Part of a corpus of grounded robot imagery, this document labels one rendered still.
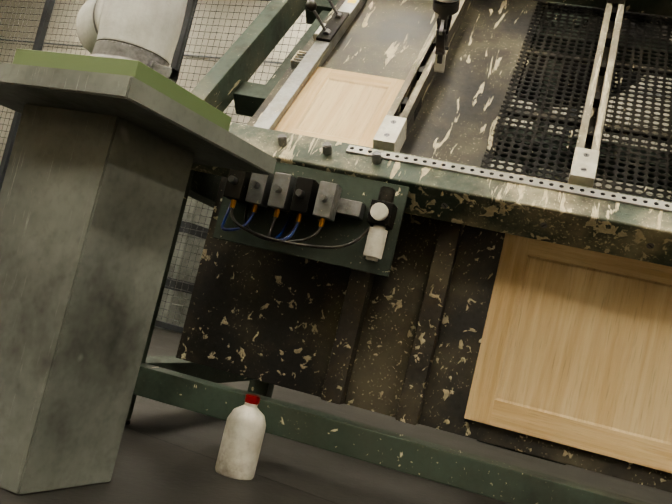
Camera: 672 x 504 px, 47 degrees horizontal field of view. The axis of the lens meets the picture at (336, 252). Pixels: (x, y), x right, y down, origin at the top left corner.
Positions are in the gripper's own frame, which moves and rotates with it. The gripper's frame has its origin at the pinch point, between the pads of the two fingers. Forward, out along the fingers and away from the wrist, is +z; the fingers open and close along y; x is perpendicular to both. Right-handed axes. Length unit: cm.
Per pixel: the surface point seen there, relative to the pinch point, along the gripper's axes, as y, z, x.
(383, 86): -3.8, 9.3, 16.1
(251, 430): -112, 42, 23
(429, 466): -104, 51, -20
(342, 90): -8.3, 9.9, 28.0
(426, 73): -2.2, 3.6, 3.4
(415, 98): -16.5, 3.4, 4.0
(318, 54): 7.2, 8.0, 40.2
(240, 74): -3, 13, 64
